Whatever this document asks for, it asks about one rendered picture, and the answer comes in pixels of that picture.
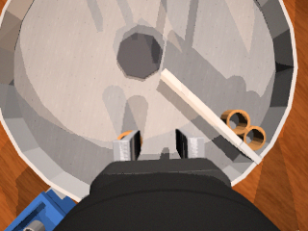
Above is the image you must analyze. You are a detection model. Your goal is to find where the grey metal bushing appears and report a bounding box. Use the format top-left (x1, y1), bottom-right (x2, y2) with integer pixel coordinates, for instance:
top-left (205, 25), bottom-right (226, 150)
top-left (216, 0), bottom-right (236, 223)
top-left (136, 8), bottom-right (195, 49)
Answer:
top-left (23, 220), bottom-right (45, 231)

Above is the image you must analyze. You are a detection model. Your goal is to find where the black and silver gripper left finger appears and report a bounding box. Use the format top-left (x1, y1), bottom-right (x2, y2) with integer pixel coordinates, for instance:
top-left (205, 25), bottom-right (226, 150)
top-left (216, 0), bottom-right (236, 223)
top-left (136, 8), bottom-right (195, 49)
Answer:
top-left (113, 130), bottom-right (141, 162)

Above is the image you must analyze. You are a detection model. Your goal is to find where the bronze bushing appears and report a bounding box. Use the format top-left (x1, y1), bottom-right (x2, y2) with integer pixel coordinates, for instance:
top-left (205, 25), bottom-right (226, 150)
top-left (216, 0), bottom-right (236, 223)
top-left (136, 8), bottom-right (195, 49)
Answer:
top-left (237, 125), bottom-right (266, 150)
top-left (117, 130), bottom-right (132, 140)
top-left (220, 110), bottom-right (250, 134)

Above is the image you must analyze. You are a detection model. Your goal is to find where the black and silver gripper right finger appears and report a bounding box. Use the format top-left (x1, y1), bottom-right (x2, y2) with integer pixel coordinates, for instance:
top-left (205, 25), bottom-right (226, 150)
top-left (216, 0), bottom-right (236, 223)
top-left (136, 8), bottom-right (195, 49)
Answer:
top-left (175, 129), bottom-right (205, 159)

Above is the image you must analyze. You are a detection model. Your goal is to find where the blue crate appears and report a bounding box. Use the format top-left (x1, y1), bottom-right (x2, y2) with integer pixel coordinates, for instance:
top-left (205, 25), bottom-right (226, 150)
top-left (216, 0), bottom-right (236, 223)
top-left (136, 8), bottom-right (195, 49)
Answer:
top-left (4, 187), bottom-right (76, 231)

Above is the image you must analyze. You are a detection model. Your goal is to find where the grey round turntable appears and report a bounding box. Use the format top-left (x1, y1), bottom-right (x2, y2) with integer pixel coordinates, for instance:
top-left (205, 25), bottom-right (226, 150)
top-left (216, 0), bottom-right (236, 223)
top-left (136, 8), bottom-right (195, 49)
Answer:
top-left (0, 0), bottom-right (297, 202)

